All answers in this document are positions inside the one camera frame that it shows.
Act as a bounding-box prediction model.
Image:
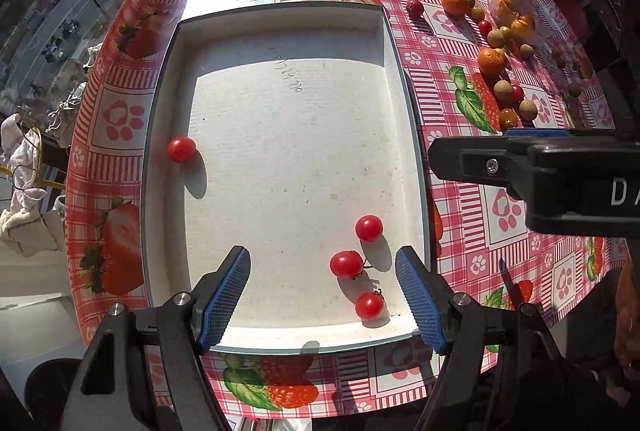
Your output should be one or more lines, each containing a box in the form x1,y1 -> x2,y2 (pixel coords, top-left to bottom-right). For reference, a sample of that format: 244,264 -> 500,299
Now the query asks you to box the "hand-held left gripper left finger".
70,246 -> 252,431

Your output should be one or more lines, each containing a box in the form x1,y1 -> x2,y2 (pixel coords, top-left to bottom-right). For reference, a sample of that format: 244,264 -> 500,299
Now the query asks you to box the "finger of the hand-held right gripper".
428,128 -> 573,198

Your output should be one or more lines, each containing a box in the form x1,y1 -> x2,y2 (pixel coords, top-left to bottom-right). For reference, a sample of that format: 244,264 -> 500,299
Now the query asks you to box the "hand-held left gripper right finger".
394,246 -> 598,431

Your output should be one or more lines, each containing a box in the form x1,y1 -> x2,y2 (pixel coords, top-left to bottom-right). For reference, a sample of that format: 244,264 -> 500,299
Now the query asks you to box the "white foam tray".
141,2 -> 434,355

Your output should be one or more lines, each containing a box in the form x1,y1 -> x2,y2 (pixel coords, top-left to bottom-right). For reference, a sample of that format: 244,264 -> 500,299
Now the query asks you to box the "person's right forearm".
615,261 -> 640,369

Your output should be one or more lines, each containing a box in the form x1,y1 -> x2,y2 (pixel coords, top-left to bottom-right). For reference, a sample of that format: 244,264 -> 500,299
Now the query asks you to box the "red strawberry printed tablecloth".
65,0 -> 632,419

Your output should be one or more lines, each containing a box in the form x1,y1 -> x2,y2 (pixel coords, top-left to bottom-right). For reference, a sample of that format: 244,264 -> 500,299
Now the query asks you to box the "red round stool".
550,0 -> 589,39

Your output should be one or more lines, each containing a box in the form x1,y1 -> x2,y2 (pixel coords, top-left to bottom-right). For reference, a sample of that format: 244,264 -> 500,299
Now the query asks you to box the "black round bin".
24,357 -> 98,431

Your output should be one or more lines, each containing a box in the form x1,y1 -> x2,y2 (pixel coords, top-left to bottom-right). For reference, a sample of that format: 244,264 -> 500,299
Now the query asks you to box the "white fluffy cloth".
0,205 -> 62,258

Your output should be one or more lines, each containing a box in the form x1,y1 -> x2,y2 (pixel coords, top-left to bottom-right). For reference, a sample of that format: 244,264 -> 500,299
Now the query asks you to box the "white cloth bundle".
46,82 -> 89,148

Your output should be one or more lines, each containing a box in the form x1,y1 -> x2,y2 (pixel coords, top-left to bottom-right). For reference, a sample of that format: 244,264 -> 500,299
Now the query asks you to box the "pink hanging cloth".
0,113 -> 47,212

